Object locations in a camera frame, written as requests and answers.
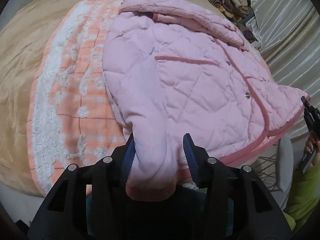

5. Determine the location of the pile of mixed clothes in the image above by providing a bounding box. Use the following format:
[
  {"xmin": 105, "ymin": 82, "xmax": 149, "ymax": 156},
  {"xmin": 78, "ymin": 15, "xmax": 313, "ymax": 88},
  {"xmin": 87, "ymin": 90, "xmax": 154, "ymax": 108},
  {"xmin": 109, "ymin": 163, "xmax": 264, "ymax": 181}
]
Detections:
[{"xmin": 207, "ymin": 0, "xmax": 257, "ymax": 43}]

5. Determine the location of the person's right hand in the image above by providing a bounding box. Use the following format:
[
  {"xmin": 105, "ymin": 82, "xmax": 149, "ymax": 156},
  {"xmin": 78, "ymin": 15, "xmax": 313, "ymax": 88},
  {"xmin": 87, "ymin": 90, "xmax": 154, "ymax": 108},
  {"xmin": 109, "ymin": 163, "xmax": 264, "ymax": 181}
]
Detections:
[{"xmin": 303, "ymin": 131, "xmax": 320, "ymax": 167}]

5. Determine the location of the tan bed cover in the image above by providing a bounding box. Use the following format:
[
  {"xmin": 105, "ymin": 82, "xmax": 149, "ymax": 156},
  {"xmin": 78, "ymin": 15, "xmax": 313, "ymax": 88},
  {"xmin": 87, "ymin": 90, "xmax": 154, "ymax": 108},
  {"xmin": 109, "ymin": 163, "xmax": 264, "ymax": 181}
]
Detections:
[{"xmin": 0, "ymin": 0, "xmax": 223, "ymax": 197}]

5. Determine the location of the pink quilted jacket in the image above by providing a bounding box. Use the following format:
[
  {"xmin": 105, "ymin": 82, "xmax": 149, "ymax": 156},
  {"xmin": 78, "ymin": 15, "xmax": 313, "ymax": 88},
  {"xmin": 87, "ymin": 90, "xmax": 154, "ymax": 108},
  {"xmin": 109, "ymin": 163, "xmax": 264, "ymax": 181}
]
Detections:
[{"xmin": 103, "ymin": 0, "xmax": 306, "ymax": 201}]

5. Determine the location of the orange white plaid blanket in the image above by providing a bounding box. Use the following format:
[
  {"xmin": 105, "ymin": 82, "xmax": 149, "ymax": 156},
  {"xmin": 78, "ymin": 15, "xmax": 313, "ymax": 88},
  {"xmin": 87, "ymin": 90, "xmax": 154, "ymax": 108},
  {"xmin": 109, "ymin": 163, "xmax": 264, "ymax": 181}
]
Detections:
[{"xmin": 27, "ymin": 0, "xmax": 124, "ymax": 195}]

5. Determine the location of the shiny cream curtain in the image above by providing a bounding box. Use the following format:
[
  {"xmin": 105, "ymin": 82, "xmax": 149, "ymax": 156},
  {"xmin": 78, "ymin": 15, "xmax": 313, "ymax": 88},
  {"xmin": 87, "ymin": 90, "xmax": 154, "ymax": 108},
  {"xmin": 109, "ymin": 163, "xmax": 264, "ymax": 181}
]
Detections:
[{"xmin": 246, "ymin": 0, "xmax": 319, "ymax": 107}]

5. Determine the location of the lime green garment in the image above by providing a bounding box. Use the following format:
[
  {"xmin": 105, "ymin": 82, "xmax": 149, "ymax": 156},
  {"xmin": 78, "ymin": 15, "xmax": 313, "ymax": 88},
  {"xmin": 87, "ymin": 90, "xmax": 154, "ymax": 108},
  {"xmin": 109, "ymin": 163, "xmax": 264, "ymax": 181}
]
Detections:
[{"xmin": 283, "ymin": 163, "xmax": 319, "ymax": 232}]

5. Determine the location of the wire laundry rack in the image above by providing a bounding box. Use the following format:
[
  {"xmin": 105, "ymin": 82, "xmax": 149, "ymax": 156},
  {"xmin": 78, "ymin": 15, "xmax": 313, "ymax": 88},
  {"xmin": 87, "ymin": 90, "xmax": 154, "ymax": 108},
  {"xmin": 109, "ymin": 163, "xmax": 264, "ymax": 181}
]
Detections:
[{"xmin": 253, "ymin": 135, "xmax": 294, "ymax": 192}]

